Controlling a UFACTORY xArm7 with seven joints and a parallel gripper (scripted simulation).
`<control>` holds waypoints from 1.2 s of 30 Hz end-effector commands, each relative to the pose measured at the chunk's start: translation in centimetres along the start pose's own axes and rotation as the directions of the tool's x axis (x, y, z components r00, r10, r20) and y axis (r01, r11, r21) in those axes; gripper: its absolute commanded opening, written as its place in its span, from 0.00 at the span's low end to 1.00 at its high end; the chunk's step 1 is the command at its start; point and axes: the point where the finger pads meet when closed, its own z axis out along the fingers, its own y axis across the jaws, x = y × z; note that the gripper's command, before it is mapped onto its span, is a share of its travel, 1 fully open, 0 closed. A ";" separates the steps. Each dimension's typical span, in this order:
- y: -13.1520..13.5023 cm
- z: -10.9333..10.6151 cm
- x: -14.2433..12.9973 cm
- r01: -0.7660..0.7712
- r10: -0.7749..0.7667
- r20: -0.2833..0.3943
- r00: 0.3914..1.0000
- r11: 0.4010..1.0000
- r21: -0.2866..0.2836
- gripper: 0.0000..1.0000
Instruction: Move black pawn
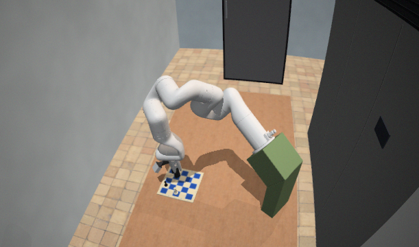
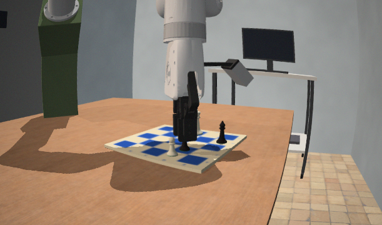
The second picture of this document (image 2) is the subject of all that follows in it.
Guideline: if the white pawn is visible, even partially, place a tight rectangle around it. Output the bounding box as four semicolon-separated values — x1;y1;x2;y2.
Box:
167;137;178;157

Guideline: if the black pawn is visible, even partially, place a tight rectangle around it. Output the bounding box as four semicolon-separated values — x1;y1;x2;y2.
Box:
179;142;190;151

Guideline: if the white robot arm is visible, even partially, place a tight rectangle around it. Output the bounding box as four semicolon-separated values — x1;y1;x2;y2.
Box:
44;0;254;87

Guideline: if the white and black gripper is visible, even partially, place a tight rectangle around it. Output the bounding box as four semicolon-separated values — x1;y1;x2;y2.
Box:
163;37;206;142

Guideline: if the white queen chess piece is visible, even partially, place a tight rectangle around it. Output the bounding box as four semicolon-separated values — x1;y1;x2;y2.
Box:
197;111;203;135

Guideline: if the blue and white chessboard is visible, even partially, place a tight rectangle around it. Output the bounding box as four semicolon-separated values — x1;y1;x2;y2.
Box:
104;125;247;174

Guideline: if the black bishop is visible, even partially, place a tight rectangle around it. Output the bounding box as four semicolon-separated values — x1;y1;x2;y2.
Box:
216;121;227;144

